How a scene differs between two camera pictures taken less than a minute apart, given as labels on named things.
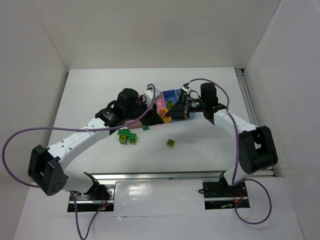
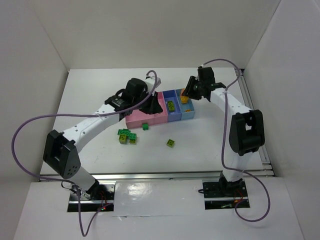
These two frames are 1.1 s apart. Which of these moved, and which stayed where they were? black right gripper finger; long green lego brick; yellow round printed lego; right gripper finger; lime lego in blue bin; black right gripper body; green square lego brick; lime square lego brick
Moved: black right gripper finger; black right gripper body; right gripper finger; yellow round printed lego
Stayed: lime square lego brick; green square lego brick; lime lego in blue bin; long green lego brick
